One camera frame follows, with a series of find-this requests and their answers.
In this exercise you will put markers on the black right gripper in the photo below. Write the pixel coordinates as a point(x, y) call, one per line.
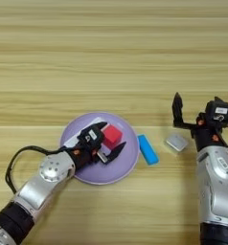
point(205, 137)

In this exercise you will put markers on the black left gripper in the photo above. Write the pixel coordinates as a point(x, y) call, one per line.
point(84, 154)

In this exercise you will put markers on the red cube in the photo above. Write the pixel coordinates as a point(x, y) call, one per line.
point(112, 134)

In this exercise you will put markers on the blue rectangular block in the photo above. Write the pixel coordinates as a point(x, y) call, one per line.
point(148, 150)

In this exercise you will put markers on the small silver square block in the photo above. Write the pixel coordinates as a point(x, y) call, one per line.
point(177, 143)

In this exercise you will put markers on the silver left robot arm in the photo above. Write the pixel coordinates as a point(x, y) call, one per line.
point(39, 188)

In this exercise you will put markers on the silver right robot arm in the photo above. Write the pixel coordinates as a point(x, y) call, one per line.
point(218, 191)

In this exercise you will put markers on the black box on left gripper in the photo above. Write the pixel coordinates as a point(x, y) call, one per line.
point(92, 135)

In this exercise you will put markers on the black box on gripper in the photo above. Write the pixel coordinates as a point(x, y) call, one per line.
point(218, 111)
point(92, 135)

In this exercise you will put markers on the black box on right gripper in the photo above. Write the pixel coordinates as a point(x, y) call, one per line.
point(218, 111)

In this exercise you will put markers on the round purple plate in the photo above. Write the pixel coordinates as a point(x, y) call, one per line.
point(122, 172)

